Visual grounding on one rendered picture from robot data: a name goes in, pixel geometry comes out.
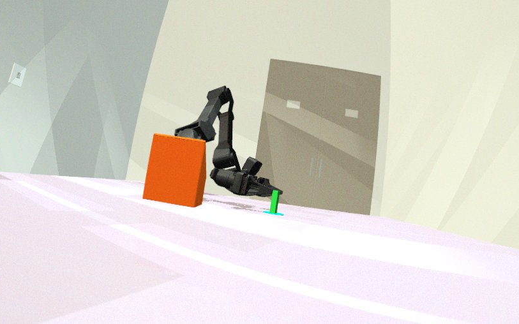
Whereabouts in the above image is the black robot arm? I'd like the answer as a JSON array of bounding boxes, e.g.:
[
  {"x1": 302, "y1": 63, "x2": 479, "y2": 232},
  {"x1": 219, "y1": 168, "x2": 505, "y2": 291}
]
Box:
[{"x1": 174, "y1": 85, "x2": 262, "y2": 193}]

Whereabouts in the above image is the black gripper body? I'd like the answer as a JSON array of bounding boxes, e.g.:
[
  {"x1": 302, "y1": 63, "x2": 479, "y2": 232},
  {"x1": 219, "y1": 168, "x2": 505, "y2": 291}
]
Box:
[{"x1": 227, "y1": 172, "x2": 265, "y2": 196}]

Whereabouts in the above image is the green rectangular post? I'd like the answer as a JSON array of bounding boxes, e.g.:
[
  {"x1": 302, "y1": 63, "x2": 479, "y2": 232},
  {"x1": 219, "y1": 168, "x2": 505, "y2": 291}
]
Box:
[{"x1": 269, "y1": 190, "x2": 280, "y2": 214}]

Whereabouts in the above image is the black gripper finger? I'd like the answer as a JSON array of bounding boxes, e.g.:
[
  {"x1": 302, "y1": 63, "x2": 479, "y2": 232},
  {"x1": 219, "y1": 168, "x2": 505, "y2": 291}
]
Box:
[
  {"x1": 243, "y1": 175, "x2": 273, "y2": 196},
  {"x1": 261, "y1": 179, "x2": 283, "y2": 197}
]

